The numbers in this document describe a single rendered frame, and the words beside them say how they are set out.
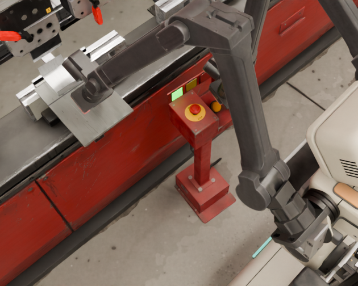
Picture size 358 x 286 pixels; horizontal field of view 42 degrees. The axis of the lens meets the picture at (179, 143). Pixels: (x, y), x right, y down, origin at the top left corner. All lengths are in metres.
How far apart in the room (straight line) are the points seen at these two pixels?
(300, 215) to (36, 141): 0.89
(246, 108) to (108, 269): 1.52
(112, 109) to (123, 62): 0.39
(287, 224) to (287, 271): 0.96
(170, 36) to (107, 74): 0.30
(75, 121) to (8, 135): 0.28
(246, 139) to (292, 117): 1.68
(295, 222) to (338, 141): 0.19
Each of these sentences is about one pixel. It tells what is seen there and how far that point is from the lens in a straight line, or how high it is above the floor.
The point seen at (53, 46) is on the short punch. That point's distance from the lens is 1.45.
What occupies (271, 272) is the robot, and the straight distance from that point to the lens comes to 1.97.
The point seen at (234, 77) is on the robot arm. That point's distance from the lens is 0.84.
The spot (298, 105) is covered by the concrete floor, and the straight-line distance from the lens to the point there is 2.64.
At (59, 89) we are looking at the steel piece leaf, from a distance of 1.48.
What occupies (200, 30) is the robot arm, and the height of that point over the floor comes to 1.57.
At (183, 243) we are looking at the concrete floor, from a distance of 2.26.
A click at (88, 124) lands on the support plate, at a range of 1.40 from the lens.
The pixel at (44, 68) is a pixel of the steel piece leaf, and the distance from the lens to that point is 1.52.
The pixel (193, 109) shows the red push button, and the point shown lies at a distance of 1.61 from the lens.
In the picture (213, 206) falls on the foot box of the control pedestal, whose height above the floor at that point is 0.01.
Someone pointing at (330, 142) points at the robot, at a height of 1.34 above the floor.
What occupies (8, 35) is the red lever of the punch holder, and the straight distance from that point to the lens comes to 1.25.
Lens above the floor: 2.18
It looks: 62 degrees down
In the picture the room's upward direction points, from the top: 4 degrees counter-clockwise
